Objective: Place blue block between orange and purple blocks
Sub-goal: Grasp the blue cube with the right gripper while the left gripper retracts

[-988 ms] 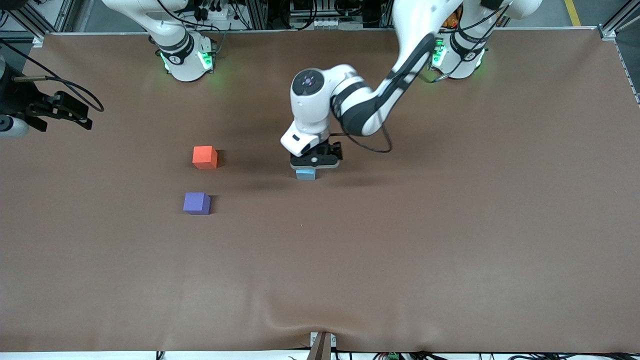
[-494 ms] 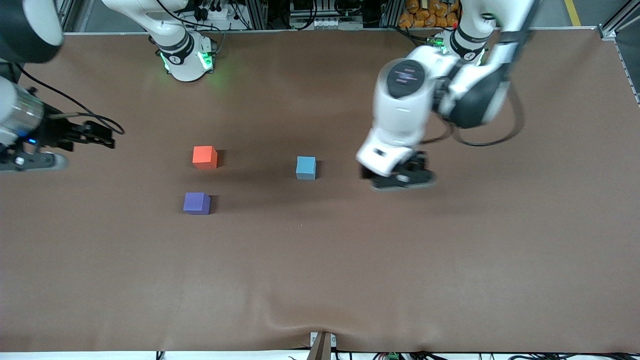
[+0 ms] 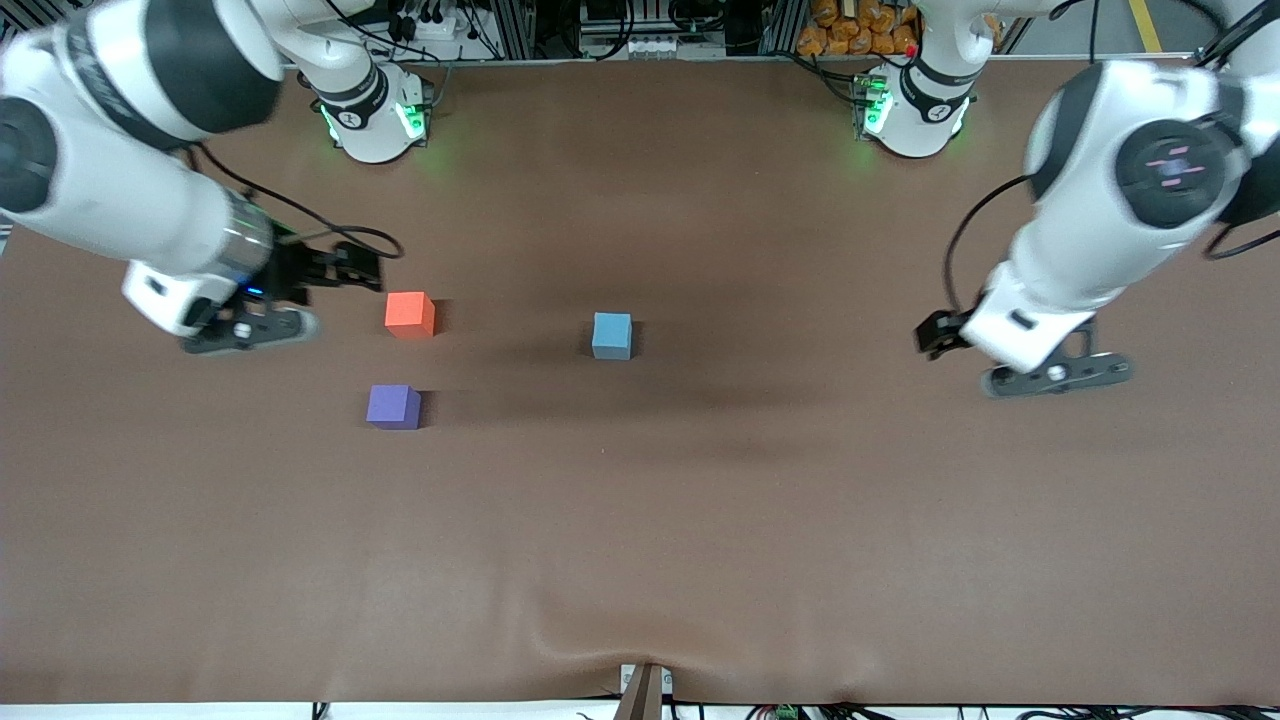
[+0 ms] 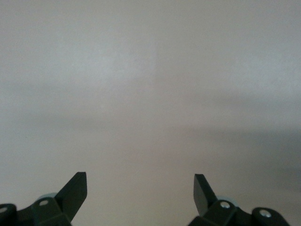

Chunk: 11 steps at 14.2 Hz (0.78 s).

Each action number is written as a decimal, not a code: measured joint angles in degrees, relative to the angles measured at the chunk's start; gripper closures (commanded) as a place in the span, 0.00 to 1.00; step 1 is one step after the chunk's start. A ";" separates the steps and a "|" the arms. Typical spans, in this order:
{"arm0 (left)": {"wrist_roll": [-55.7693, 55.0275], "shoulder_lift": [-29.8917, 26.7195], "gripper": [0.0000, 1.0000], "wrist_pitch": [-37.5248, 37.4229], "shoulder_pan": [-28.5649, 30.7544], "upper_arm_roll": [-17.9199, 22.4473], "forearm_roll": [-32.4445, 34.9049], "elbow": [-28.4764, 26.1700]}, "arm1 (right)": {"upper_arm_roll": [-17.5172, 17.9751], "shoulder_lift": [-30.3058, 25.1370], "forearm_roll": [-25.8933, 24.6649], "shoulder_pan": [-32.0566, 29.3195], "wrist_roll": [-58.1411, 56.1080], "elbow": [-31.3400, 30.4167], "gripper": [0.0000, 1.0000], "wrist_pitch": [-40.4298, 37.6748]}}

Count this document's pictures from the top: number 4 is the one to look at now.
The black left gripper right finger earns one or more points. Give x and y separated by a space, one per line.
207 204

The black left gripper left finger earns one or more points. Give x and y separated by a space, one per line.
68 202

